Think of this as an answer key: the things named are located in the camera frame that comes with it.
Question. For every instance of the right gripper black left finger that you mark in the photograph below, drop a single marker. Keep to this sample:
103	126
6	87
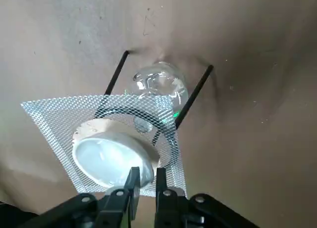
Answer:
116	208

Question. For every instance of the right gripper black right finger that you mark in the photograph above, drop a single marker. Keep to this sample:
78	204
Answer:
173	210

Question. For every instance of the black metal tripod stand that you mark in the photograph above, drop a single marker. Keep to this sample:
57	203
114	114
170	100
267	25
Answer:
198	89

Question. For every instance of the clear glass alcohol lamp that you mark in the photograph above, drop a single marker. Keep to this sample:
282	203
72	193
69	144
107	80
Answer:
158	81

